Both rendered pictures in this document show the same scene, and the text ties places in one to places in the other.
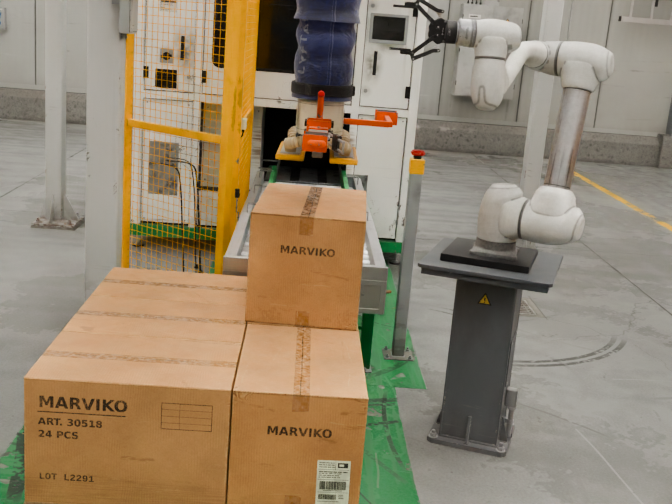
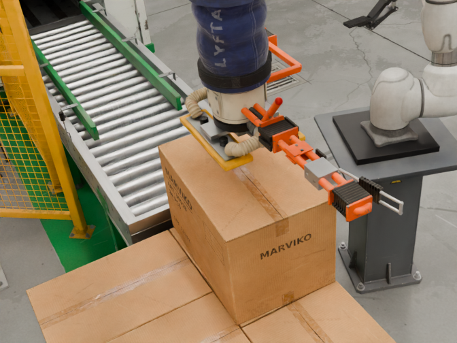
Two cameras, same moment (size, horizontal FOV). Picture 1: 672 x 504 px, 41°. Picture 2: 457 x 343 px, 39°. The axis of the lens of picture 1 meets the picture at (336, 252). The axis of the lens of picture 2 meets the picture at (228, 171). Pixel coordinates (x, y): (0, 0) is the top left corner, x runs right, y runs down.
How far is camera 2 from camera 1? 2.02 m
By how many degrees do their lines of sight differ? 30
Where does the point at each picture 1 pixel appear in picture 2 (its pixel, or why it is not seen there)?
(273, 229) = (251, 245)
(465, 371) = (382, 235)
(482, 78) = (447, 26)
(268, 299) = (255, 299)
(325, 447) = not seen: outside the picture
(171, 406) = not seen: outside the picture
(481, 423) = (398, 264)
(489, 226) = (392, 118)
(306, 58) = (224, 47)
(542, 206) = (443, 89)
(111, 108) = not seen: outside the picture
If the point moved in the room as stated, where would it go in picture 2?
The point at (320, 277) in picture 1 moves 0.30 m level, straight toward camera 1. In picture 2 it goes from (300, 260) to (353, 320)
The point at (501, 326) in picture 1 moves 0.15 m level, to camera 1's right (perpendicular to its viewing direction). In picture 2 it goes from (411, 194) to (440, 182)
